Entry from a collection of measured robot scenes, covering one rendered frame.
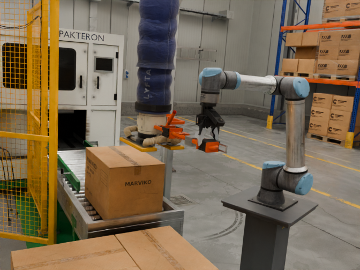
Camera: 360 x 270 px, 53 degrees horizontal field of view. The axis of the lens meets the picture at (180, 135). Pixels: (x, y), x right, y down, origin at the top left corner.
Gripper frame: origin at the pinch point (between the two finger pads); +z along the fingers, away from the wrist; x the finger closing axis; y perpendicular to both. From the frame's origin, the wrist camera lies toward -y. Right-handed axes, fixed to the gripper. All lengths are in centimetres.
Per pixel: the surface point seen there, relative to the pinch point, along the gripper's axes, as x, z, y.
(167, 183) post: -49, 64, 122
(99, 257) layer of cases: 40, 71, 37
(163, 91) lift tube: 0, -21, 49
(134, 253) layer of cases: 20, 71, 35
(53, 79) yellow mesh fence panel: 43, -21, 145
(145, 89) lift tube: 10, -22, 54
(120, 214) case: 14, 63, 73
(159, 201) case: -15, 58, 72
